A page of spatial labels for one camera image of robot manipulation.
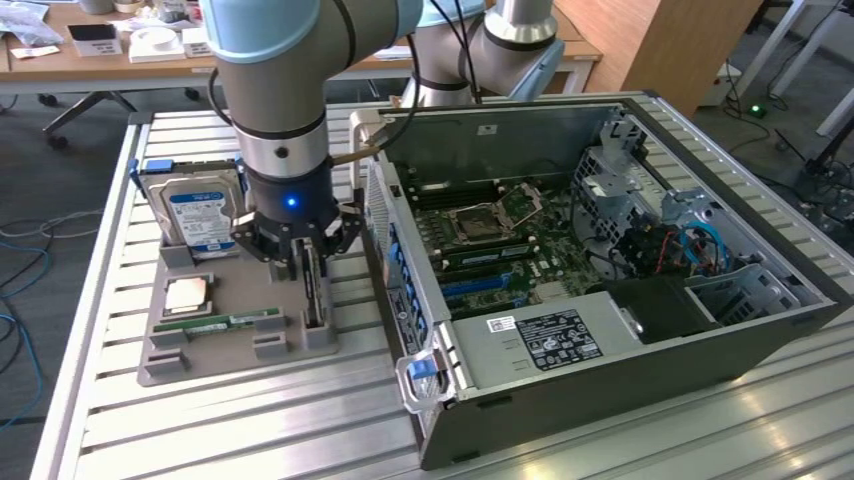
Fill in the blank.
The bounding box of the green RAM stick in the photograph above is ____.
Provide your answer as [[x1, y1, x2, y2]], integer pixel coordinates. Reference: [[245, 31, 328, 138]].
[[153, 306, 282, 335]]

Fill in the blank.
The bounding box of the white box with black top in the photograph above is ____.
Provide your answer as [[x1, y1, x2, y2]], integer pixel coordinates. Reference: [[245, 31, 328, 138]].
[[69, 23, 125, 58]]

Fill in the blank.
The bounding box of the grey parts rack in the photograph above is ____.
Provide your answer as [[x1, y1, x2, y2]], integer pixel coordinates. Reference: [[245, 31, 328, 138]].
[[137, 187, 344, 389]]

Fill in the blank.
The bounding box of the wooden cabinet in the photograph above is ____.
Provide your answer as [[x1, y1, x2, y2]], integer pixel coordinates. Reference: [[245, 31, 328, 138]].
[[552, 0, 767, 117]]

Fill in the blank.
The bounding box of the clear plastic bag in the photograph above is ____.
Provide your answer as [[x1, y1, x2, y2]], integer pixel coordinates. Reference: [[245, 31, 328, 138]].
[[0, 2, 66, 49]]

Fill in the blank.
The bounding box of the hard disk with blue carrier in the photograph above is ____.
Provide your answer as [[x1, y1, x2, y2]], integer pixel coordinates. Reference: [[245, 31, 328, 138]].
[[126, 152, 254, 262]]

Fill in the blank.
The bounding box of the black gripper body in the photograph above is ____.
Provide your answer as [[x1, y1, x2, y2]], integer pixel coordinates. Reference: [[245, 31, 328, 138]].
[[246, 159, 341, 240]]

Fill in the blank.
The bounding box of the white desk frame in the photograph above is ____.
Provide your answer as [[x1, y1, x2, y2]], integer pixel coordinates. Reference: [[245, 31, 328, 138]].
[[727, 0, 854, 137]]

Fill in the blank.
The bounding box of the metal disk bay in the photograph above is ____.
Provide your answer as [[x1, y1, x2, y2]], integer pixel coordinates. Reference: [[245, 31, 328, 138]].
[[684, 263, 804, 326]]

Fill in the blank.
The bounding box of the blue wire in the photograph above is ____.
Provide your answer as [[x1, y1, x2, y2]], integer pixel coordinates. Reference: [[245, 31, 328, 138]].
[[680, 219, 735, 275]]

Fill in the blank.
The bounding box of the white box on cabinet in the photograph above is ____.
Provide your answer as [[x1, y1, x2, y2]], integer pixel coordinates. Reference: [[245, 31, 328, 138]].
[[709, 61, 747, 109]]

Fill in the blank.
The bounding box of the white paper card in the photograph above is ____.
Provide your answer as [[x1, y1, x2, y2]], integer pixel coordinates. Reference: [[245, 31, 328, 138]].
[[9, 45, 63, 60]]

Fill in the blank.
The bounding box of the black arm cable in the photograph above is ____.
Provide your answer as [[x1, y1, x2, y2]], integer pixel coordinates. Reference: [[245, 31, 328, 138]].
[[373, 0, 486, 151]]

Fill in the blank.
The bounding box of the CPU chip with metal lid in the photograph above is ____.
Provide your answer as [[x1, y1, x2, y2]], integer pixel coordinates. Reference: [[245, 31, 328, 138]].
[[163, 276, 211, 318]]

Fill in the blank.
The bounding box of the blue floor cable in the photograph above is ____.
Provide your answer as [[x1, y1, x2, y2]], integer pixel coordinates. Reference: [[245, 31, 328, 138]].
[[0, 234, 54, 432]]

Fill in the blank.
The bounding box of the green motherboard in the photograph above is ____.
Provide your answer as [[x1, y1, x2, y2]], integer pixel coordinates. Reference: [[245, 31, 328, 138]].
[[400, 174, 616, 321]]

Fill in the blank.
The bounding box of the grey power supply with label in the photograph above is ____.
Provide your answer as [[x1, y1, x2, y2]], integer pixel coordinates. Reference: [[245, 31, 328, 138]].
[[450, 292, 648, 392]]

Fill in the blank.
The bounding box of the black wheeled desk leg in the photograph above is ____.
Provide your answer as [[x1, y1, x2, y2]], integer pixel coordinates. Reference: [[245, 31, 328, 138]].
[[38, 87, 202, 149]]

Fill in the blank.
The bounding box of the small white box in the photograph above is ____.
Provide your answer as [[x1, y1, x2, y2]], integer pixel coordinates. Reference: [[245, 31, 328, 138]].
[[181, 27, 217, 59]]

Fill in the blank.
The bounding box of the wooden desk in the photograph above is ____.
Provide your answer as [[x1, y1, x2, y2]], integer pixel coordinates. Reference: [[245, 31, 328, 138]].
[[0, 0, 242, 109], [237, 29, 604, 109]]

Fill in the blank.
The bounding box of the CPU socket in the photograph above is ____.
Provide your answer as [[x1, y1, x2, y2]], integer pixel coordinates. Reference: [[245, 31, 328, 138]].
[[450, 204, 520, 246]]

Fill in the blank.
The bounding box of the RAM stick with white label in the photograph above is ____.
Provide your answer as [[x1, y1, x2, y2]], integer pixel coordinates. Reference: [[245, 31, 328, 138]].
[[441, 243, 540, 267]]

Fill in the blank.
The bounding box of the metal socket cover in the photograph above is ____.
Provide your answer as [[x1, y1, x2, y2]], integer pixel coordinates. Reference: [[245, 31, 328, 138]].
[[493, 180, 546, 220]]

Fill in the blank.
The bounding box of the open black PC case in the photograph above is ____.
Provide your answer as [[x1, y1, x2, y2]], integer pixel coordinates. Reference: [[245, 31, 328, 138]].
[[350, 92, 841, 472]]

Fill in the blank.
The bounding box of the metal drive cage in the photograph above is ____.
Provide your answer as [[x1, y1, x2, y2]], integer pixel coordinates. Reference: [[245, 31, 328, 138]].
[[572, 112, 729, 241]]

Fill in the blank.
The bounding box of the dark bag of parts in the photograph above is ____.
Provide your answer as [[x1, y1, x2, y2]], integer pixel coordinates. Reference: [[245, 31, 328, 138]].
[[155, 0, 193, 24]]

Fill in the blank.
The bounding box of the white tape roll on box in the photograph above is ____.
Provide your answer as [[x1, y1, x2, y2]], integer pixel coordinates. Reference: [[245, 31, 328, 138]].
[[127, 27, 189, 64]]

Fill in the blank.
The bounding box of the black stand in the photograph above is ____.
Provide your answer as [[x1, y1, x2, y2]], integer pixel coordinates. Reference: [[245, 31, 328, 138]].
[[775, 124, 854, 222]]

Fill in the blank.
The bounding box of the graphics card with black fan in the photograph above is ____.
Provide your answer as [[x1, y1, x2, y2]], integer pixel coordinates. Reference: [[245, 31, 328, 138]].
[[296, 237, 330, 331]]

